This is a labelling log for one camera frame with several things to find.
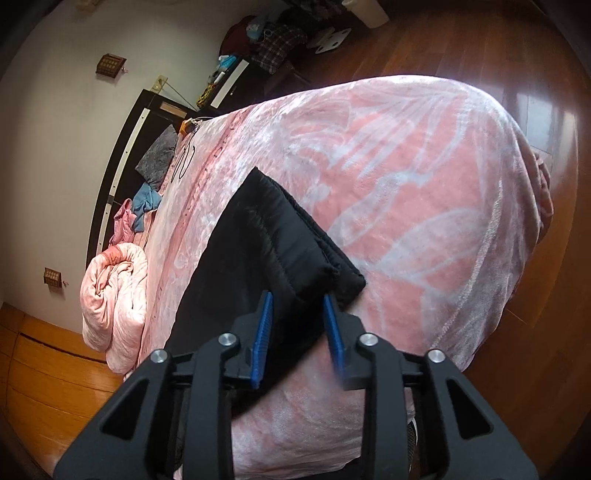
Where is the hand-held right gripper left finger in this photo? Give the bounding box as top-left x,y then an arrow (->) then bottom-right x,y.
53,291 -> 274,480

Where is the light blue bag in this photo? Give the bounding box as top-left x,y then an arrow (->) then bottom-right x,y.
245,18 -> 269,42

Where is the white waste bin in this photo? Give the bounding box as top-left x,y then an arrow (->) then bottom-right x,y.
345,0 -> 389,27

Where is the wooden wardrobe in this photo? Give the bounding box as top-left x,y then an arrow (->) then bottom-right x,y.
0,302 -> 134,462

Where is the dark red cloth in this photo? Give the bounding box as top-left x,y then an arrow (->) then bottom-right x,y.
221,16 -> 259,56

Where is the black white nightstand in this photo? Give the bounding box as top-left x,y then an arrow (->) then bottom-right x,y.
196,58 -> 259,112

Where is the pink garment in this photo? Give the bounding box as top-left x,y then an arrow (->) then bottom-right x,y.
108,198 -> 148,247

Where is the blue cloth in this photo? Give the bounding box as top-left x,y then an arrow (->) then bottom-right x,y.
130,182 -> 163,233

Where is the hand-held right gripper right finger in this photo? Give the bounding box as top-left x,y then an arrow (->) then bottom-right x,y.
322,293 -> 540,480

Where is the plaid cloth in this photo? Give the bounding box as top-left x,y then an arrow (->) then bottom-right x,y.
252,25 -> 308,75

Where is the dark wooden headboard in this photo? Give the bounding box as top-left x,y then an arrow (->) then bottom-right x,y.
85,89 -> 222,271

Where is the black cable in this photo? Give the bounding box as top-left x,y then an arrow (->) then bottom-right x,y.
168,122 -> 199,182

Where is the grey pillow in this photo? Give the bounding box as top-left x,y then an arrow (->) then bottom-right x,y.
136,124 -> 180,191

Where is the black padded jacket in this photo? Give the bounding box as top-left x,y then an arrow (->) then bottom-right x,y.
164,166 -> 368,418

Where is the folded pink quilt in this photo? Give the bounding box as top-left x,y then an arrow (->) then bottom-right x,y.
79,243 -> 149,374

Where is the pink floral bed blanket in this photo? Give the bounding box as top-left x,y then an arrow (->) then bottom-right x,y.
106,73 -> 555,480

